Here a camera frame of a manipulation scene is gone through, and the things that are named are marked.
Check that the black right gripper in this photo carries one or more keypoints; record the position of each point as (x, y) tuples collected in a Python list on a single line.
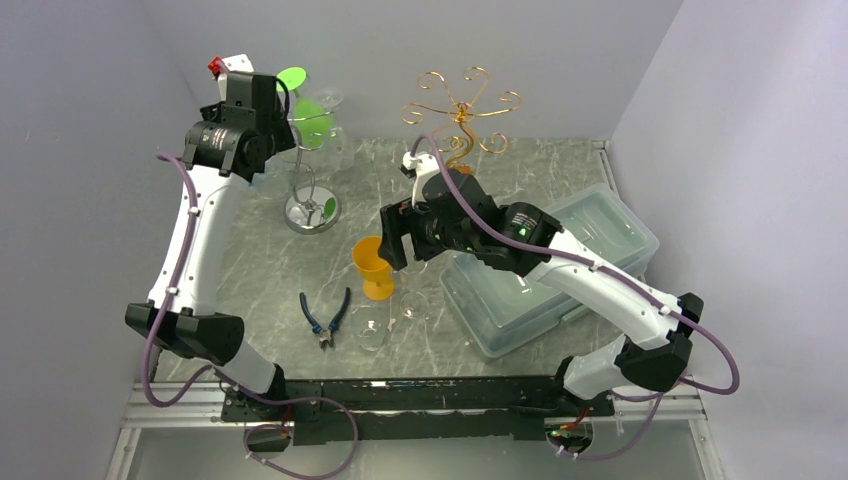
[(396, 223)]

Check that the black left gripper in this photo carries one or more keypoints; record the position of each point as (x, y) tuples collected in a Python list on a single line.
[(281, 131)]

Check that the orange frosted wine glass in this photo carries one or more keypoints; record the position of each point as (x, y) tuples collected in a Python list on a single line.
[(378, 284)]

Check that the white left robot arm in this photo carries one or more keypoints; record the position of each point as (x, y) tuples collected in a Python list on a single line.
[(180, 314)]

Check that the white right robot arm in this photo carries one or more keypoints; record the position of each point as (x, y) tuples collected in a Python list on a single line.
[(653, 349)]

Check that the green wine glass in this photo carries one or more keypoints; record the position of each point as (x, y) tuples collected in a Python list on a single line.
[(304, 113)]

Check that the clear plastic storage box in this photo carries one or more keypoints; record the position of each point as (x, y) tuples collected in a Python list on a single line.
[(504, 311)]

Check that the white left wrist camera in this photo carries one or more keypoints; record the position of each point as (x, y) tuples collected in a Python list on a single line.
[(222, 66)]

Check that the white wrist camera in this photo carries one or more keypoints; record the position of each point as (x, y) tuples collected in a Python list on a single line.
[(420, 168), (222, 66)]

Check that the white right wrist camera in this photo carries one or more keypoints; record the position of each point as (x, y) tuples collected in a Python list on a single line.
[(420, 168)]

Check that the chrome wire glass rack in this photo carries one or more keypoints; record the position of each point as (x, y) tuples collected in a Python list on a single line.
[(309, 208)]

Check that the gold wire glass rack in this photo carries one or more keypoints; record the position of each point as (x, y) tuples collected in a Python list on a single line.
[(461, 114)]

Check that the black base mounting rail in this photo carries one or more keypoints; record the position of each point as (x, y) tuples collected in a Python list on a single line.
[(518, 407)]

